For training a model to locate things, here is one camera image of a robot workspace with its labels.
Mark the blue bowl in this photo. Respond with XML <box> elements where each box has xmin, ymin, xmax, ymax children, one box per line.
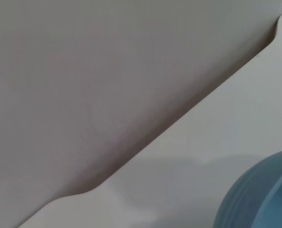
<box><xmin>213</xmin><ymin>148</ymin><xmax>282</xmax><ymax>228</ymax></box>

